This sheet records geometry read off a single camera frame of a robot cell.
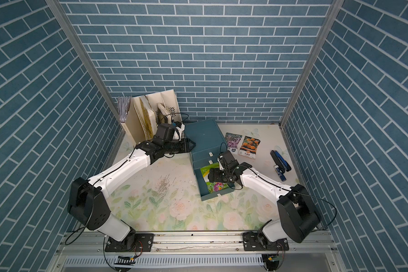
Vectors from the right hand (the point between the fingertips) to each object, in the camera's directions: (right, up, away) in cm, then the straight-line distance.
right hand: (215, 177), depth 86 cm
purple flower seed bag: (+12, +18, +24) cm, 32 cm away
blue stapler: (+42, +4, +11) cm, 43 cm away
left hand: (-9, +16, -4) cm, 19 cm away
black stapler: (+37, +6, +14) cm, 40 cm away
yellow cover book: (-37, +32, +4) cm, 50 cm away
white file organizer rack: (-30, +45, +19) cm, 57 cm away
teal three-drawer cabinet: (-5, +17, -4) cm, 18 cm away
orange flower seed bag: (+22, +14, +22) cm, 34 cm away
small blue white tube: (+37, -1, +8) cm, 38 cm away
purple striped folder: (-50, +40, +5) cm, 64 cm away
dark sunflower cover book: (-32, +35, +13) cm, 49 cm away
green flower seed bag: (-2, -6, +3) cm, 7 cm away
